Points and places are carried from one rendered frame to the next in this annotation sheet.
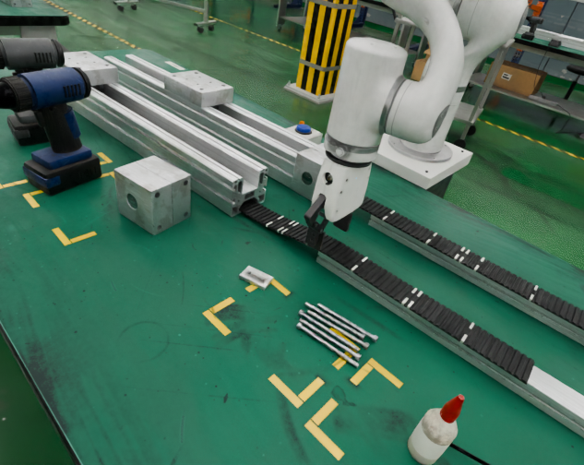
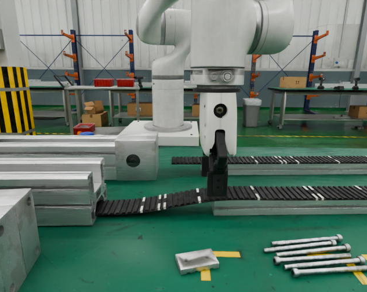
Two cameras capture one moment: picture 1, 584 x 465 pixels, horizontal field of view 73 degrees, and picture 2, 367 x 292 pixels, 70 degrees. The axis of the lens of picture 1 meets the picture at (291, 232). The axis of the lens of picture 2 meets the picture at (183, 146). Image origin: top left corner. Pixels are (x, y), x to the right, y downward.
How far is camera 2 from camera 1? 42 cm
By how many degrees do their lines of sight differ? 38
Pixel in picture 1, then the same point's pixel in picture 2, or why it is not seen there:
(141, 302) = not seen: outside the picture
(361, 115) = (238, 33)
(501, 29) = not seen: hidden behind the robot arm
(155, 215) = (4, 268)
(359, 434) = not seen: outside the picture
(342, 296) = (270, 226)
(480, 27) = (182, 33)
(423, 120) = (290, 21)
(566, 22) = (148, 80)
